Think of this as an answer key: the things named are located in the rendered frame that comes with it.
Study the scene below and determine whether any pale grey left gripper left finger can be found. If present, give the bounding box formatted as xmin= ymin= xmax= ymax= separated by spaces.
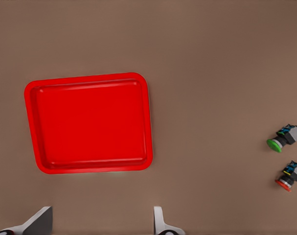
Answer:
xmin=0 ymin=206 xmax=53 ymax=235

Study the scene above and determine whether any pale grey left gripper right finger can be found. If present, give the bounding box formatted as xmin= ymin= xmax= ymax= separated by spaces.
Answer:
xmin=153 ymin=206 xmax=186 ymax=235

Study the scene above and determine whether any red plastic tray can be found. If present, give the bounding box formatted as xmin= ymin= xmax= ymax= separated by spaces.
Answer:
xmin=23 ymin=72 xmax=154 ymax=175

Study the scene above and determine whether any red push-button switch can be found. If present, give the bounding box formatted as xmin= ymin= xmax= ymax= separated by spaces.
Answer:
xmin=274 ymin=160 xmax=297 ymax=192

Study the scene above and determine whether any green push-button switch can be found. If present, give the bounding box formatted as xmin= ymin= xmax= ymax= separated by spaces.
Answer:
xmin=266 ymin=123 xmax=297 ymax=153

